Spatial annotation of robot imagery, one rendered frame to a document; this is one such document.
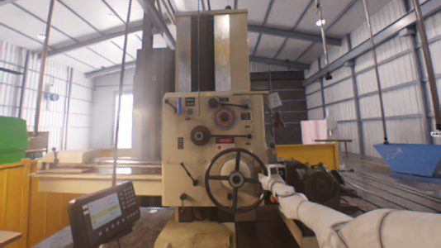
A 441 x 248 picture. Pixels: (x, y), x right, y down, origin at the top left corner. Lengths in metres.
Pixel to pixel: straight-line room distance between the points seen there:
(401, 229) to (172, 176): 1.22
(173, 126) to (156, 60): 1.13
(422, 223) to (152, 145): 2.02
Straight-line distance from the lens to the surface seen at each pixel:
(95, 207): 1.05
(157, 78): 2.16
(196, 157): 1.28
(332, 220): 0.48
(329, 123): 7.26
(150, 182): 1.74
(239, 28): 2.26
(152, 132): 2.09
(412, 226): 0.32
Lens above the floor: 1.59
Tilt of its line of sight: 7 degrees up
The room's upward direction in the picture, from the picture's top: 1 degrees counter-clockwise
